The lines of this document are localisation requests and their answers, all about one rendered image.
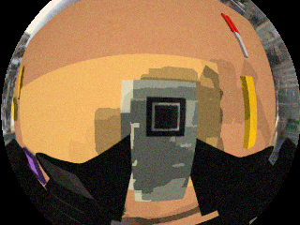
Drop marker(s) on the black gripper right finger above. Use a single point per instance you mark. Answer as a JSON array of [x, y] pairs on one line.
[[216, 175]]

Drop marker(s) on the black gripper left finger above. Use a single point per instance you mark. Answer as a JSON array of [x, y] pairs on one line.
[[103, 179]]

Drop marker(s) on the light orange panel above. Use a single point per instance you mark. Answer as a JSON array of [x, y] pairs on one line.
[[73, 112]]

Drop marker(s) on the purple rectangular tray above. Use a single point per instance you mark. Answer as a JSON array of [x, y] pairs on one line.
[[33, 165]]

